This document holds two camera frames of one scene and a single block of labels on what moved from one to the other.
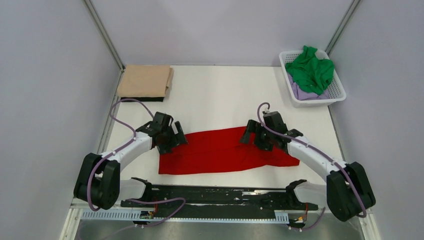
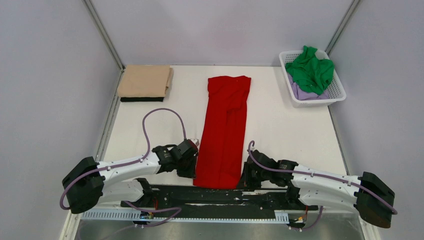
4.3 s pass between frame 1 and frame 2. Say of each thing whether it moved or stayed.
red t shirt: moved
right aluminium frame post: stayed
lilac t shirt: stayed
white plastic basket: stayed
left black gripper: moved
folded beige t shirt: stayed
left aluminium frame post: stayed
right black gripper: moved
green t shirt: stayed
